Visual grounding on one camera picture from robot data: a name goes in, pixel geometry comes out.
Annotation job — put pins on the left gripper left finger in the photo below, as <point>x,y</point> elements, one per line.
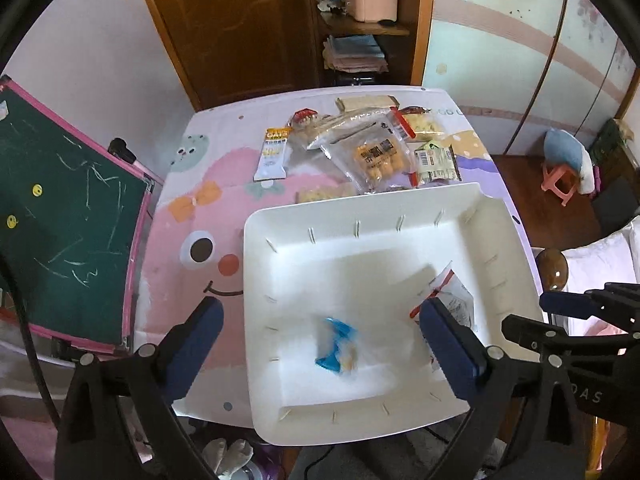
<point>164,373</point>

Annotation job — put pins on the brown wooden door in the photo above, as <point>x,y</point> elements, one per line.
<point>225,51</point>

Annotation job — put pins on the beige wafer packet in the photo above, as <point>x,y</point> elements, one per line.
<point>353,102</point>

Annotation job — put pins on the wooden shelf cabinet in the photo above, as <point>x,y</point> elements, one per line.
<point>400,27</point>

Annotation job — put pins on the blue small snack packet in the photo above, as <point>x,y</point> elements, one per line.
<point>338,353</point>

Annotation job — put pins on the cartoon printed tablecloth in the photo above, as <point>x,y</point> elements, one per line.
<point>194,248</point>

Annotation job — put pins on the brown wooden bedpost knob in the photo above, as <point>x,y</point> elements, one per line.
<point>552,268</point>

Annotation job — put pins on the pale yellow snack bag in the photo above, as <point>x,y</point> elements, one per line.
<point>325,192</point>

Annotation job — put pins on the white plastic tray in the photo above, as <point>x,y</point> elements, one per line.
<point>364,260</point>

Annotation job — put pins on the green chalkboard pink frame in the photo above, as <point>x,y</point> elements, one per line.
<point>71,223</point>

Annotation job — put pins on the orange oats bar packet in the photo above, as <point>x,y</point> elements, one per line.
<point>273,156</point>

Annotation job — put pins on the pink plastic stool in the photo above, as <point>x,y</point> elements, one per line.
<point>561,180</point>

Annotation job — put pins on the yellow biscuit clear bag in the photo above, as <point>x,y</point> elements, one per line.
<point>376,157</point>

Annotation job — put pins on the folded towels stack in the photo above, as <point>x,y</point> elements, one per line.
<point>354,54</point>

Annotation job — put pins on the large yellow cake packet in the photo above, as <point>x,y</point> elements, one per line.
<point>328,129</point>

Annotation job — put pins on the small red candy packet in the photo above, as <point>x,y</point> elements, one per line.
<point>303,117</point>

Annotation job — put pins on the blue white plush pillow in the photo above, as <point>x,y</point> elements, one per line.
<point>562,148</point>

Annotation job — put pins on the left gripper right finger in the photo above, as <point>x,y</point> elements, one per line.
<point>464,362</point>

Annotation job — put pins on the green white snack packet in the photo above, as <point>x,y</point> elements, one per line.
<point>436,163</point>

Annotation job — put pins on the white bed pillow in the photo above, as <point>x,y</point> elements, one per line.
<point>615,258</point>

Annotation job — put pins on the yellow puff snack bag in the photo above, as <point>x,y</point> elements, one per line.
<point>423,123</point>

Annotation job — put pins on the white red snack packet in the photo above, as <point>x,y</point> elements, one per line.
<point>449,289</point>

